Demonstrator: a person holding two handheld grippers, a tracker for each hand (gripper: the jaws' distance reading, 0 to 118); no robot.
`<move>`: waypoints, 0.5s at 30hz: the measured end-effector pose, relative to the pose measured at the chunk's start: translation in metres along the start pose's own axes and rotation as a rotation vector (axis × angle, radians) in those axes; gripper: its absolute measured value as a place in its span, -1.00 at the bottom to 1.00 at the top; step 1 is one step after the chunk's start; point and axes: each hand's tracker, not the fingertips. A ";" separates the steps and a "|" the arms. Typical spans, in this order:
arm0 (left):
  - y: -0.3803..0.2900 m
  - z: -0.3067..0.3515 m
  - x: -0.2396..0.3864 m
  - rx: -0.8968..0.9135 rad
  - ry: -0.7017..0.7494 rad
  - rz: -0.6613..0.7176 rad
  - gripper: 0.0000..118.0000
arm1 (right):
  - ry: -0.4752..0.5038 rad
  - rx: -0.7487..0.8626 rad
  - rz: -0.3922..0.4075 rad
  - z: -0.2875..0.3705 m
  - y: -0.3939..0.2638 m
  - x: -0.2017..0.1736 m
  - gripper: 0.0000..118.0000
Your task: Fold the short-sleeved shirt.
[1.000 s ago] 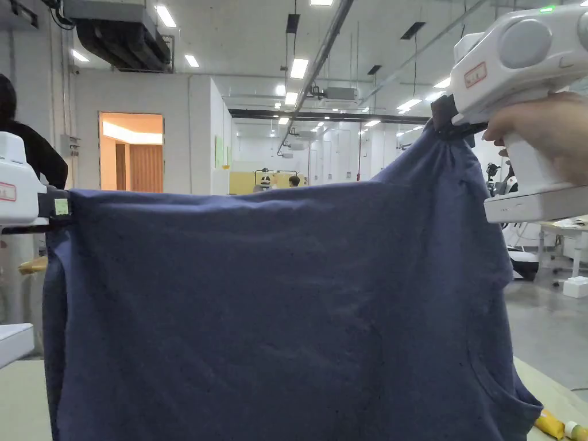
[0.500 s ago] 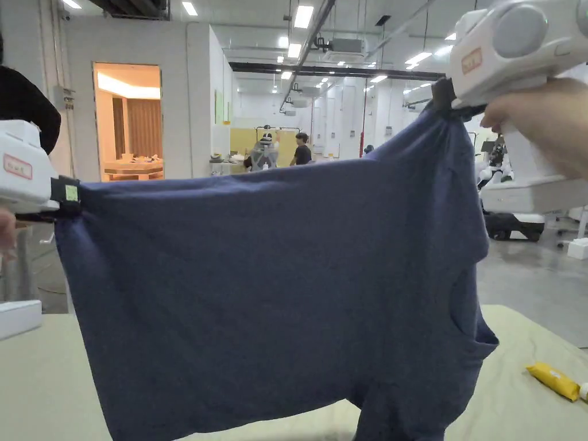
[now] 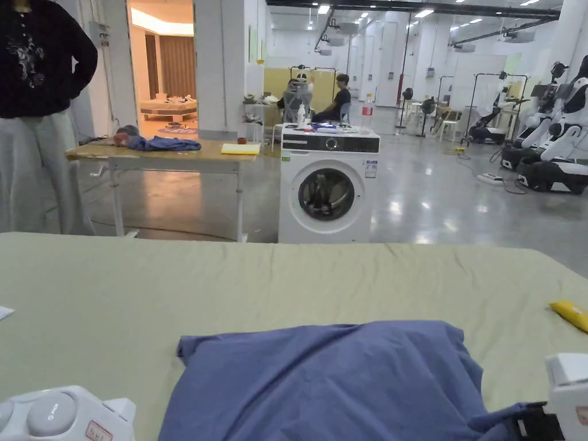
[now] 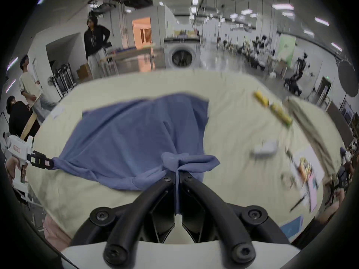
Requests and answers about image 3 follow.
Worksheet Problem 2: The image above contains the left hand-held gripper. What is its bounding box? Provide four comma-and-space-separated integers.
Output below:
0, 385, 137, 441

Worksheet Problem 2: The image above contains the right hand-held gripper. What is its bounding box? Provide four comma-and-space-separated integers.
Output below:
514, 353, 588, 441

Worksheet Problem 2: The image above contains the blue garment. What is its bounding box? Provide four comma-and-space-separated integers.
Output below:
158, 320, 552, 441

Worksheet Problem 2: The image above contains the yellow packet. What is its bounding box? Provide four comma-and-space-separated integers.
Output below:
549, 300, 588, 334

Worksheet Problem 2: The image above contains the bed with pale green sheet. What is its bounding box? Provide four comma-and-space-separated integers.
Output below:
0, 231, 588, 441

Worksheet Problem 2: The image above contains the white humanoid robot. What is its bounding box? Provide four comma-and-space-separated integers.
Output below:
516, 75, 588, 194
500, 61, 570, 171

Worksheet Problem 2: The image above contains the wooden folding table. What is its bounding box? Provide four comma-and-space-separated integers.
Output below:
65, 123, 262, 243

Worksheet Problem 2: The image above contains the white chair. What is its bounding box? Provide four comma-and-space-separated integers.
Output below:
436, 109, 463, 142

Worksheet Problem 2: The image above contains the white washing machine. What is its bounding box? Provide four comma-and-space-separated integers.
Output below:
278, 93, 381, 244

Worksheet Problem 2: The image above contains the black standing fan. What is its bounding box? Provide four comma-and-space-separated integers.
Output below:
396, 87, 415, 135
415, 97, 437, 138

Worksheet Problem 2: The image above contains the low bed with clutter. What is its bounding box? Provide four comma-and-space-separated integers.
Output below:
140, 93, 198, 123

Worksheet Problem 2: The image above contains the shelf with shoes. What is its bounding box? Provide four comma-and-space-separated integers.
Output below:
242, 93, 277, 144

